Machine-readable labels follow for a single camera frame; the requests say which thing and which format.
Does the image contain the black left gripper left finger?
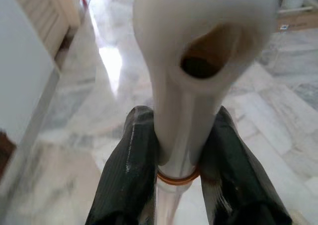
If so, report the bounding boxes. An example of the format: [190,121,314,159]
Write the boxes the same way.
[85,105,161,225]

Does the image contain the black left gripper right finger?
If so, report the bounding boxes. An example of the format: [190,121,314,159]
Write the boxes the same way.
[200,105,294,225]

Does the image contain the long flat cardboard box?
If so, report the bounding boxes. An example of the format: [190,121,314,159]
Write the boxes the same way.
[275,5,318,35]

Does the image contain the light wooden louvred door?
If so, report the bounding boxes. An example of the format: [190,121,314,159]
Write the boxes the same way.
[12,0,84,71]

